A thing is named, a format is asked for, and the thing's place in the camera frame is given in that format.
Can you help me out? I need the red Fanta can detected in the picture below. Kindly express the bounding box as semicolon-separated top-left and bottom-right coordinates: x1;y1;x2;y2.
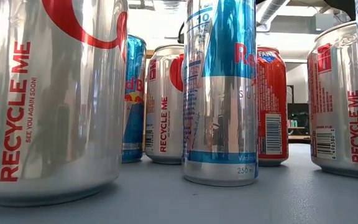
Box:
255;45;290;167

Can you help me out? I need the silver Diet Coke can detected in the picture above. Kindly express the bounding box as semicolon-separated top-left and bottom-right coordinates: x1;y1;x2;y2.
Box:
306;21;358;179
144;45;186;166
0;0;129;208

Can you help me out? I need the grey ceiling unit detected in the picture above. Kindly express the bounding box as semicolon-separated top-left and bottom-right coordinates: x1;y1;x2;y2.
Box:
314;12;338;32

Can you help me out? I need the blue Red Bull can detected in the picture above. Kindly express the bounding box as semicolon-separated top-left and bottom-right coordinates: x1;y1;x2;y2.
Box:
122;34;147;164

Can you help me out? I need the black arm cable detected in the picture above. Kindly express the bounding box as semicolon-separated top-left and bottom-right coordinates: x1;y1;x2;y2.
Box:
177;21;185;44

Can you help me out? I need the wooden desk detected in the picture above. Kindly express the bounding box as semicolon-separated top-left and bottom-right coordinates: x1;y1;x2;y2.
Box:
287;134;311;144

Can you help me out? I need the silver ceiling duct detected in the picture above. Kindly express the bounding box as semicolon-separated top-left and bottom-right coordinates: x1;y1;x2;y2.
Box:
255;0;291;32

